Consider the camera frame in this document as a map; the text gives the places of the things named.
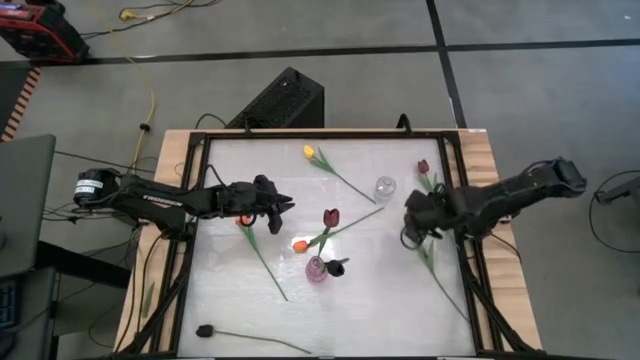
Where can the orange artificial tulip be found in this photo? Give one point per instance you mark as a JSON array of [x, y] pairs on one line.
[[300, 246], [251, 239]]

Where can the orange black striped mat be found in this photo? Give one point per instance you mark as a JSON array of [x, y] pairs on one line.
[[22, 102]]

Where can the dark red artificial tulip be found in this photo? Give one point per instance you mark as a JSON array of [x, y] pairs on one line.
[[331, 218], [423, 166]]

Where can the black metal table frame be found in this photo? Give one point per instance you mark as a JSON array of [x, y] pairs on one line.
[[325, 134]]

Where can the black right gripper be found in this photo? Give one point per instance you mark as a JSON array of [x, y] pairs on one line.
[[432, 210]]

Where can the red and black case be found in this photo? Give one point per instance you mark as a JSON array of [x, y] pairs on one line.
[[40, 35]]

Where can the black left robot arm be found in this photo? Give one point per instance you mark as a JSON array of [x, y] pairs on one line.
[[150, 200]]

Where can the loose green leaf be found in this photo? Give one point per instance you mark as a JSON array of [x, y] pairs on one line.
[[147, 300]]

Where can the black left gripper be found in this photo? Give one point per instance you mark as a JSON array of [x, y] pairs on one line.
[[245, 197]]

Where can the yellow artificial tulip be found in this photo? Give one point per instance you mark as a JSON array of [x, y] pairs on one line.
[[429, 256], [309, 151]]

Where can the black perforated box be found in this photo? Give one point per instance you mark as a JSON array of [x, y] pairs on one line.
[[280, 100]]

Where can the black artificial tulip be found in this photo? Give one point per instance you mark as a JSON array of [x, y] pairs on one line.
[[335, 268], [205, 330]]

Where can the pink ribbed glass vase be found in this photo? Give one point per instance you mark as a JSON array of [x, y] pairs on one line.
[[315, 273]]

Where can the clear cut glass vase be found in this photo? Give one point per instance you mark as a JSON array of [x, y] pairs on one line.
[[385, 187]]

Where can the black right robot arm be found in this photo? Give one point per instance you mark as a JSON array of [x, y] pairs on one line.
[[510, 192]]

